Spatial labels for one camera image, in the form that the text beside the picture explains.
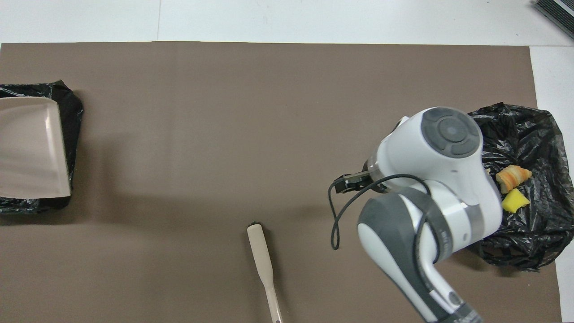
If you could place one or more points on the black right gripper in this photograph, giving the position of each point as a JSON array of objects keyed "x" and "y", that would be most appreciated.
[{"x": 354, "y": 181}]

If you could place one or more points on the beige hand brush black bristles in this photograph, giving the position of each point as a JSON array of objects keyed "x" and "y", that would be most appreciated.
[{"x": 261, "y": 255}]

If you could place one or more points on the orange striped croissant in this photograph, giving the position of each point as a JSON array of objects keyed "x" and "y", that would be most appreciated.
[{"x": 513, "y": 176}]

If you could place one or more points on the small yellow sponge wedge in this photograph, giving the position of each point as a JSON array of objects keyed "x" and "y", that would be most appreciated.
[{"x": 515, "y": 202}]

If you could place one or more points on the beige plastic dustpan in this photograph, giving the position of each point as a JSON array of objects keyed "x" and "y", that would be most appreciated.
[{"x": 31, "y": 148}]

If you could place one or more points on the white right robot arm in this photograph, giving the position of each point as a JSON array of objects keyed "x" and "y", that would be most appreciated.
[{"x": 439, "y": 179}]

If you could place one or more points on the open bin with black bag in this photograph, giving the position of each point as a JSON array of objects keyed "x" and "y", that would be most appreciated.
[{"x": 538, "y": 242}]

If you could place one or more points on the bin covered by black bag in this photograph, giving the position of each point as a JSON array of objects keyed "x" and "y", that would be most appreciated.
[{"x": 67, "y": 112}]

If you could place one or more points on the brown table mat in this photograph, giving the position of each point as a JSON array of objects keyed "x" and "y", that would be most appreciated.
[{"x": 224, "y": 112}]

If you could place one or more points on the grey ribbed object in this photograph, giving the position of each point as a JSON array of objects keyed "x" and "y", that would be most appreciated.
[{"x": 560, "y": 11}]

